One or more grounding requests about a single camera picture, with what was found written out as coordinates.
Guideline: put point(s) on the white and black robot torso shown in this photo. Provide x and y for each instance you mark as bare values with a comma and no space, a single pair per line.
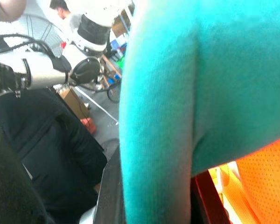
93,32

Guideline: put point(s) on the grey standing fan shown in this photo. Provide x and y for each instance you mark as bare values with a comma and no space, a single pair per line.
40,31

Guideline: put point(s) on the person in white shirt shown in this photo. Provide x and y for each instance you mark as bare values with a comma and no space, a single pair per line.
63,11

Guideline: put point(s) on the red object on floor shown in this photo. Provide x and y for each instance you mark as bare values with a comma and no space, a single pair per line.
89,126

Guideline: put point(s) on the wooden shelf rack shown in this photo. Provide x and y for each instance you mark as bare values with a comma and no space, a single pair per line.
109,70

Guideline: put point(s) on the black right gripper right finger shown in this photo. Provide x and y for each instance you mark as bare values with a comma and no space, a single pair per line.
207,200

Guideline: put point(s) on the brown cardboard box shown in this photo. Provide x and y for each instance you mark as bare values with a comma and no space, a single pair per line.
73,102

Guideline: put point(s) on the person in dark jacket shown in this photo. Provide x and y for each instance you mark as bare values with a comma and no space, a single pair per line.
51,144

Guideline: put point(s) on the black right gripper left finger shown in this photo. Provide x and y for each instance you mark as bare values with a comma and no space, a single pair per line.
109,191

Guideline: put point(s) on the black bicycle wheel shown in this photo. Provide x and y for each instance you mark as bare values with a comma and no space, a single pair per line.
114,93

